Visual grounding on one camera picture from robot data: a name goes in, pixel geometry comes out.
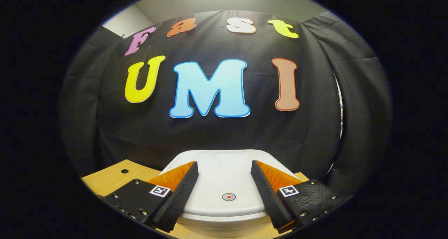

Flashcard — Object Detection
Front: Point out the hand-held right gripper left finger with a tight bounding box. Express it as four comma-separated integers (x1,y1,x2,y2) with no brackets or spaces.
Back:
104,161,199,233

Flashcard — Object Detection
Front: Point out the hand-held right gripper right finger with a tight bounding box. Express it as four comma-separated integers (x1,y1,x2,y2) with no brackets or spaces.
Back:
251,160,352,234

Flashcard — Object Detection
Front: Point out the white desktop garbage bin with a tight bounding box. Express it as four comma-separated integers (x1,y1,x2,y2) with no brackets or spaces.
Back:
159,149,298,238

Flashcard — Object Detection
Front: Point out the wooden desktop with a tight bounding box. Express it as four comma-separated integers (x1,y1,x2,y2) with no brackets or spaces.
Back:
81,159,310,239

